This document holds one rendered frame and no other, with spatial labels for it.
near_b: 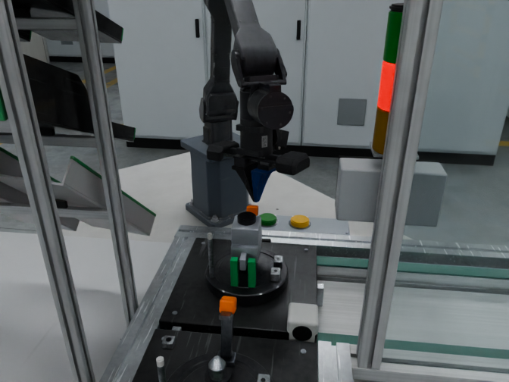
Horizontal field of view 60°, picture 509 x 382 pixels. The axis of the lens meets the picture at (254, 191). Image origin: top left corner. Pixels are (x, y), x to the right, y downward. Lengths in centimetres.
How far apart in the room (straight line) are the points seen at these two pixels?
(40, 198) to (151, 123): 357
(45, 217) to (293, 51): 326
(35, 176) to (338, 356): 46
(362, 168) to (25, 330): 68
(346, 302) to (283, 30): 302
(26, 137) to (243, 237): 35
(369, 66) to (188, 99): 150
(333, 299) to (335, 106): 302
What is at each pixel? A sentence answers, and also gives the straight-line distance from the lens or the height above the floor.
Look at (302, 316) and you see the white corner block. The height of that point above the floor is 99.
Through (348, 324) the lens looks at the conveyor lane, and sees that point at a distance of 79.
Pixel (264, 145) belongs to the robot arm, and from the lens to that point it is 77.
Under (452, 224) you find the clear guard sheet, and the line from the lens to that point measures 56.
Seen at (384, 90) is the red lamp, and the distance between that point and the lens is 51.
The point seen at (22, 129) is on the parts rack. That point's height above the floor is 130.
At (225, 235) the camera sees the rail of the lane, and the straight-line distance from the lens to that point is 92.
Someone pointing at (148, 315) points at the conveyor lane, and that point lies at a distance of 76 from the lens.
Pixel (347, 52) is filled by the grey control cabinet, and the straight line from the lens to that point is 368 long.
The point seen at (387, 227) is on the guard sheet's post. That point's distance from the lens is 53.
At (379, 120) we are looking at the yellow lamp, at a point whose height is 130.
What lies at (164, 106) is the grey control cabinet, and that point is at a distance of 400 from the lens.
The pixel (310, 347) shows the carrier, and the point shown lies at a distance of 67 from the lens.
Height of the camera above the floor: 144
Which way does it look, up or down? 26 degrees down
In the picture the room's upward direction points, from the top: straight up
